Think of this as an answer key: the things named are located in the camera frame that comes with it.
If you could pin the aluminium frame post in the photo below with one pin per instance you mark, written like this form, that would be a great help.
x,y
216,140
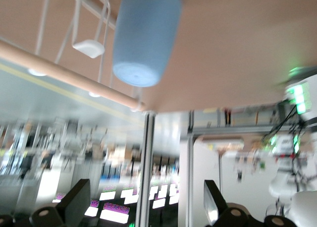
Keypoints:
x,y
191,162
146,162

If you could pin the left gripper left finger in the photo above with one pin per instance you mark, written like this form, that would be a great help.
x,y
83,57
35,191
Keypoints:
x,y
75,202

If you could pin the aluminium frame rail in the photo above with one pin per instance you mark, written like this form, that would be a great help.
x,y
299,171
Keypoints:
x,y
235,130

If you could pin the light blue plastic cup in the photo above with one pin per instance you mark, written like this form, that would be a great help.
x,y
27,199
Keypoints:
x,y
146,38

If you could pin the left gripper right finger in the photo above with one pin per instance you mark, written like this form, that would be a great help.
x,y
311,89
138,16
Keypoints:
x,y
214,202

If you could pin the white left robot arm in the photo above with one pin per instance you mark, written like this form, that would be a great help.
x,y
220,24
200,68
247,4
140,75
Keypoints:
x,y
284,180

